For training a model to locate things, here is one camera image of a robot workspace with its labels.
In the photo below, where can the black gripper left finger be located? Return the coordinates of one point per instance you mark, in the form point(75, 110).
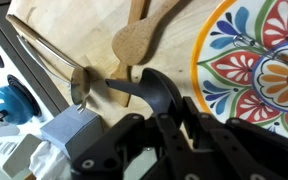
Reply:
point(117, 153)

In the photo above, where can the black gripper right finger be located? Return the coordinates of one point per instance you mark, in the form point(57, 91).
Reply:
point(250, 150)

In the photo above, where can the black plastic ladle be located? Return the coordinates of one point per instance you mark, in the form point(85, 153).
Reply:
point(157, 86)

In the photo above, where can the colourful floral ceramic plate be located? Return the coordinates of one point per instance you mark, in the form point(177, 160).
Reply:
point(237, 66)

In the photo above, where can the grey box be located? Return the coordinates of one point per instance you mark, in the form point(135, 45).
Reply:
point(72, 131)

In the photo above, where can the wooden spatula with hole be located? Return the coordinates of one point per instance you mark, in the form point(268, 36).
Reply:
point(120, 86)

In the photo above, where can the white cloth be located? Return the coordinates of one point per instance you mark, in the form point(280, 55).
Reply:
point(47, 161)

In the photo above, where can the metal serving tongs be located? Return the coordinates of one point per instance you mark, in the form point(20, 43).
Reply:
point(79, 83)

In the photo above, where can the white plastic rack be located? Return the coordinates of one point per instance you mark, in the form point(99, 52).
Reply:
point(10, 155)

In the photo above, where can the light wooden spoon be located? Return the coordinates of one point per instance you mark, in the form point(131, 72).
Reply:
point(134, 43)

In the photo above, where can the blue kettle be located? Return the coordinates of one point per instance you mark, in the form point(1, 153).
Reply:
point(12, 105)

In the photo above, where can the white electric stove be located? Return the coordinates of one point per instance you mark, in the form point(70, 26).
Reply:
point(10, 63)

